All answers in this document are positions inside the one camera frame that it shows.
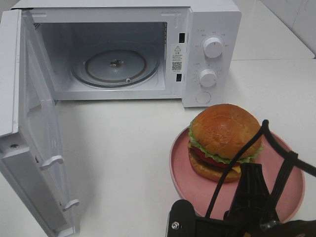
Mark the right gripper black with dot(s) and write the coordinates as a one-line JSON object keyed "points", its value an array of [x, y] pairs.
{"points": [[242, 219]]}

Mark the burger with lettuce and tomato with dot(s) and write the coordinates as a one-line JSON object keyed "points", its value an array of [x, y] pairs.
{"points": [[216, 135]]}

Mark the round white door button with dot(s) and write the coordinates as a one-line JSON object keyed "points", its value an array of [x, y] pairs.
{"points": [[203, 98]]}

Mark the lower white timer knob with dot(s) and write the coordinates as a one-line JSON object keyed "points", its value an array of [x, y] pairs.
{"points": [[207, 78]]}

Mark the upper white power knob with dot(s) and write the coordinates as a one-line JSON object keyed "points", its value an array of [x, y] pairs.
{"points": [[213, 47]]}

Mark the white microwave oven body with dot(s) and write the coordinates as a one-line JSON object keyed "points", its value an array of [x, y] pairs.
{"points": [[69, 26]]}

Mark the white warning label sticker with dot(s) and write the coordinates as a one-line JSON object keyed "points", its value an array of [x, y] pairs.
{"points": [[176, 57]]}

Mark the glass microwave turntable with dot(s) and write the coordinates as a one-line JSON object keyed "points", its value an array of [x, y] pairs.
{"points": [[115, 64]]}

